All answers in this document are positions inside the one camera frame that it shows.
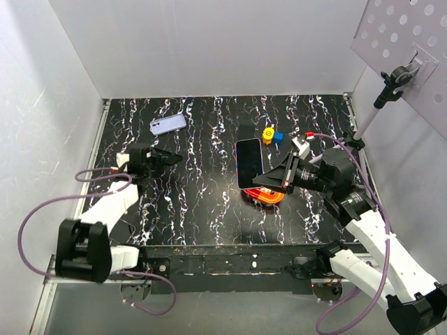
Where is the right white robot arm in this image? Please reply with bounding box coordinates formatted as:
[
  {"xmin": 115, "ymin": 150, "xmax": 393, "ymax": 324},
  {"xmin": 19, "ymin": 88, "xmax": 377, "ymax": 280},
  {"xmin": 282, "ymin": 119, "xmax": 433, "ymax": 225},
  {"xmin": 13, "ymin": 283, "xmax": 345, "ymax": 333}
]
[{"xmin": 253, "ymin": 148, "xmax": 446, "ymax": 334}]

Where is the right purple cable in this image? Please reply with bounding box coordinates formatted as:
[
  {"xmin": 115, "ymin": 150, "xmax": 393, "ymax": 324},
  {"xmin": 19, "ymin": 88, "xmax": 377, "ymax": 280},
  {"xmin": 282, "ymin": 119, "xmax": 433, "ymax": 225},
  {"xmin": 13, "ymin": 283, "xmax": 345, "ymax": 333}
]
[{"xmin": 312, "ymin": 132, "xmax": 391, "ymax": 335}]

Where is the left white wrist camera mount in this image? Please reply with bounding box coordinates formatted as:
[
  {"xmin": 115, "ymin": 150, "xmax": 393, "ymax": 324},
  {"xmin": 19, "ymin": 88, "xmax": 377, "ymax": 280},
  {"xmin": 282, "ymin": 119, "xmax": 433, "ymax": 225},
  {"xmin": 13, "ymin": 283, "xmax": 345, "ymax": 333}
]
[{"xmin": 111, "ymin": 152, "xmax": 129, "ymax": 173}]

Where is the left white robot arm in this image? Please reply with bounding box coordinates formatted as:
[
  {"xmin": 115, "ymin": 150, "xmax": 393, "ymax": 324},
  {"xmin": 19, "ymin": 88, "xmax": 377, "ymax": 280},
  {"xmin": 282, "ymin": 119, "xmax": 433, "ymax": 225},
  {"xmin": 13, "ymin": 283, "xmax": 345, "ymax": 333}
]
[{"xmin": 55, "ymin": 144, "xmax": 182, "ymax": 283}]

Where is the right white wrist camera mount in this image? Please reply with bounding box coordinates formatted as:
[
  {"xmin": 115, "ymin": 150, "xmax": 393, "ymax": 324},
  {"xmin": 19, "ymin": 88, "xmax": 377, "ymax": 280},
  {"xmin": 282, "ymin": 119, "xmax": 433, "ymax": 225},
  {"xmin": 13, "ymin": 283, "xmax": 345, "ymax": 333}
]
[{"xmin": 292, "ymin": 132, "xmax": 314, "ymax": 159}]

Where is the purple cable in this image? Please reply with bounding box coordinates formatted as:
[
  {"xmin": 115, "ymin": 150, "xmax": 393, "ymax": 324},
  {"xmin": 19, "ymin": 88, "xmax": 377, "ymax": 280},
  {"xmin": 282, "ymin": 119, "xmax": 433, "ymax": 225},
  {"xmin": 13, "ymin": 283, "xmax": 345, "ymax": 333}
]
[
  {"xmin": 17, "ymin": 167, "xmax": 177, "ymax": 317},
  {"xmin": 312, "ymin": 132, "xmax": 391, "ymax": 335}
]

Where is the blue cube toy block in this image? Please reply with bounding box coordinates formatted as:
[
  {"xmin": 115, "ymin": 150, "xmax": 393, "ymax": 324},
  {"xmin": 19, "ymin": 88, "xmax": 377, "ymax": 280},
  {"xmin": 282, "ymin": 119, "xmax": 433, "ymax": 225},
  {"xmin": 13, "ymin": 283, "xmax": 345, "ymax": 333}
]
[{"xmin": 272, "ymin": 131, "xmax": 284, "ymax": 145}]

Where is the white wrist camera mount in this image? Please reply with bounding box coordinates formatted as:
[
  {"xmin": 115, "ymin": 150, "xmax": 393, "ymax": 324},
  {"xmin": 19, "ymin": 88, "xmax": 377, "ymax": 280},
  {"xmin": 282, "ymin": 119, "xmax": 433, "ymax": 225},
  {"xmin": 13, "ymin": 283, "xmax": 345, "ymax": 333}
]
[
  {"xmin": 111, "ymin": 152, "xmax": 129, "ymax": 173},
  {"xmin": 292, "ymin": 132, "xmax": 314, "ymax": 159}
]

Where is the red orange oval tray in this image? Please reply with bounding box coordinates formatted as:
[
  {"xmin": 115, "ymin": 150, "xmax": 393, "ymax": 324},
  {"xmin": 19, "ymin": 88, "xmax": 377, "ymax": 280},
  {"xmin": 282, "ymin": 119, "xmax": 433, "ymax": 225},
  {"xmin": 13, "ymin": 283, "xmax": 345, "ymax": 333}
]
[{"xmin": 242, "ymin": 187, "xmax": 285, "ymax": 206}]

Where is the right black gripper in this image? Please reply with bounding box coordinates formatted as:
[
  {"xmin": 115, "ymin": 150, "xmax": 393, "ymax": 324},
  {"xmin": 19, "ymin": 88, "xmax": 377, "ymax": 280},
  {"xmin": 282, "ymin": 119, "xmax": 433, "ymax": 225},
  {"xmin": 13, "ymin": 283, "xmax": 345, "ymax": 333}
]
[{"xmin": 253, "ymin": 151, "xmax": 333, "ymax": 194}]

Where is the lilac phone case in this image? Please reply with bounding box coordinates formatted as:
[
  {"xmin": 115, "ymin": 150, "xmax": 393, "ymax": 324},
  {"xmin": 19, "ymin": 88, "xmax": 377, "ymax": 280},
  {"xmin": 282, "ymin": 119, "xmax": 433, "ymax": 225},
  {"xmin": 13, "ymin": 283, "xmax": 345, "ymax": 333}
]
[{"xmin": 149, "ymin": 114, "xmax": 186, "ymax": 136}]

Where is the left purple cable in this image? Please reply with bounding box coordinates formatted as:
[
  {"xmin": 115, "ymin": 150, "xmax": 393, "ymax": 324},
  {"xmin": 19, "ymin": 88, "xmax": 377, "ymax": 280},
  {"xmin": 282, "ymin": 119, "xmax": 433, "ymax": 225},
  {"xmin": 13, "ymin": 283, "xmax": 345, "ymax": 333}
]
[{"xmin": 17, "ymin": 167, "xmax": 177, "ymax": 317}]

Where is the yellow round toy block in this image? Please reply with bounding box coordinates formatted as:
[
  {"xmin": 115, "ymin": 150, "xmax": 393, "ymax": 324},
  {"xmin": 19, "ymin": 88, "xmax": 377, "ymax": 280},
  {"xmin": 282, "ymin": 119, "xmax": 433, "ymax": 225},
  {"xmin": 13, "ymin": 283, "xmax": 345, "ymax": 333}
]
[{"xmin": 262, "ymin": 127, "xmax": 274, "ymax": 145}]

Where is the perforated lilac panel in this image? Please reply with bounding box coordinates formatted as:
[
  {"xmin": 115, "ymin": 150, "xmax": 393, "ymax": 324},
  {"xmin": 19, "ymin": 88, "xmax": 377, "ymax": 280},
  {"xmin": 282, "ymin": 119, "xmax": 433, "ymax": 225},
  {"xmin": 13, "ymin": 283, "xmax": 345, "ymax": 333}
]
[{"xmin": 351, "ymin": 1, "xmax": 446, "ymax": 136}]

